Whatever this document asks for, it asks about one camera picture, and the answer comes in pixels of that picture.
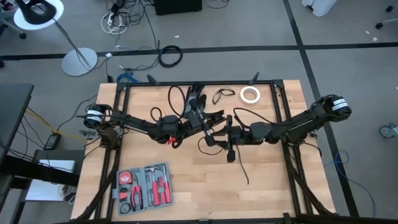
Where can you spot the office chair base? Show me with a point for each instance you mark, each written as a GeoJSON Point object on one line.
{"type": "Point", "coordinates": [379, 25]}
{"type": "Point", "coordinates": [22, 35]}

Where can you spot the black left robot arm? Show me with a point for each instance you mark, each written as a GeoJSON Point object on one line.
{"type": "Point", "coordinates": [133, 123]}

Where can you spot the black computer box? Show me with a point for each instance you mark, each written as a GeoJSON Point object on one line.
{"type": "Point", "coordinates": [177, 6]}

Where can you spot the black electrical tape roll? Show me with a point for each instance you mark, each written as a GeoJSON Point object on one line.
{"type": "Point", "coordinates": [121, 208]}

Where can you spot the red tape measure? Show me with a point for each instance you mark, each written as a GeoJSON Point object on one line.
{"type": "Point", "coordinates": [125, 177]}

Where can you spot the white box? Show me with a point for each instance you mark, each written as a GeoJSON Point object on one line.
{"type": "Point", "coordinates": [60, 165]}

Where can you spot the red utility knife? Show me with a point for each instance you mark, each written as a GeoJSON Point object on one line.
{"type": "Point", "coordinates": [123, 195]}

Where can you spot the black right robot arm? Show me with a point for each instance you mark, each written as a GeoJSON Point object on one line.
{"type": "Point", "coordinates": [298, 124]}

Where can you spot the grey plastic tool case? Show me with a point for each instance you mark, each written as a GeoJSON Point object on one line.
{"type": "Point", "coordinates": [143, 186]}

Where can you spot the black desk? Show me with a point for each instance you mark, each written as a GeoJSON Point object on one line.
{"type": "Point", "coordinates": [12, 105]}

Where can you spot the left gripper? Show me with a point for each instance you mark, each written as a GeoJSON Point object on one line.
{"type": "Point", "coordinates": [194, 123]}

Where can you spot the person's shoe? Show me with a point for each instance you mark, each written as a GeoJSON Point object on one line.
{"type": "Point", "coordinates": [7, 5]}

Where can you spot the red bit holder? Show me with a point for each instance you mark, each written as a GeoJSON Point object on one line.
{"type": "Point", "coordinates": [161, 186]}

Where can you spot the white plastic object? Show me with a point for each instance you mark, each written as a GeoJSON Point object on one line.
{"type": "Point", "coordinates": [320, 6]}

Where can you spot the grey work glove green cuff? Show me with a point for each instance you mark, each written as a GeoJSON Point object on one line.
{"type": "Point", "coordinates": [194, 90]}
{"type": "Point", "coordinates": [203, 102]}

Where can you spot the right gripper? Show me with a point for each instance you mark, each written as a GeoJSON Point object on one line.
{"type": "Point", "coordinates": [241, 135]}

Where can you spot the black desk crossbeam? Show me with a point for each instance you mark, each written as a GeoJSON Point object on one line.
{"type": "Point", "coordinates": [31, 169]}

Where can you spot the grey caster wheel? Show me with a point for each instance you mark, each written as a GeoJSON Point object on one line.
{"type": "Point", "coordinates": [387, 131]}

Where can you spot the black power adapter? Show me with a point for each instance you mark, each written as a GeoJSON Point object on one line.
{"type": "Point", "coordinates": [52, 141]}

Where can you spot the black aluminium table frame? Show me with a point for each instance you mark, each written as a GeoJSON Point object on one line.
{"type": "Point", "coordinates": [149, 83]}

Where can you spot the white tape roll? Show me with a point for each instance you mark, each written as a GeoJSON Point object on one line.
{"type": "Point", "coordinates": [241, 95]}

